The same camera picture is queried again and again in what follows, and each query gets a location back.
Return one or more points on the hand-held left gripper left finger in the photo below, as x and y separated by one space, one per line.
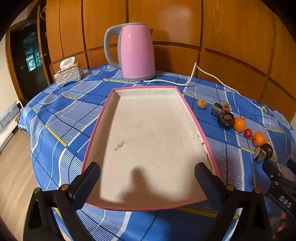
89 183

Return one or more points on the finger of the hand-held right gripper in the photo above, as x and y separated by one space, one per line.
291 165
270 169

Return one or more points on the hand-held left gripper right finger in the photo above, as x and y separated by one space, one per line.
205 183

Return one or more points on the orange mandarin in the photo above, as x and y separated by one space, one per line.
239 124
258 139

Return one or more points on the red cherry tomato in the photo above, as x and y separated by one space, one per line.
248 133

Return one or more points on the yellow-green round fruit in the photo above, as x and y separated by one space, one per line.
226 107
201 104

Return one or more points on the pink-rimmed white tray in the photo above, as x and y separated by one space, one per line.
148 129

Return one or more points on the person's right hand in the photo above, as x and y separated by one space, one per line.
281 222

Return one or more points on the white power plug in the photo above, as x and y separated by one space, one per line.
263 109

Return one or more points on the blue plaid tablecloth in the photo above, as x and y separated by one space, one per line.
69 120

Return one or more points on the white low bench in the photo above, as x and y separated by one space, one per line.
7 136

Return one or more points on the small wooden stool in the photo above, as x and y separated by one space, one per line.
17 119

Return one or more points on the silver ornate tissue box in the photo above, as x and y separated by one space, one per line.
67 76

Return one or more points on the grey kettle base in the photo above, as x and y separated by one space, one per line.
138 79

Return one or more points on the dark door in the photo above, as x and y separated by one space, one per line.
30 76

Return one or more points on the white tissue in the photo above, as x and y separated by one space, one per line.
67 62

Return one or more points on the pink electric kettle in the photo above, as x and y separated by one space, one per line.
136 53

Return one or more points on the wooden wardrobe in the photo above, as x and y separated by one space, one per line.
231 34

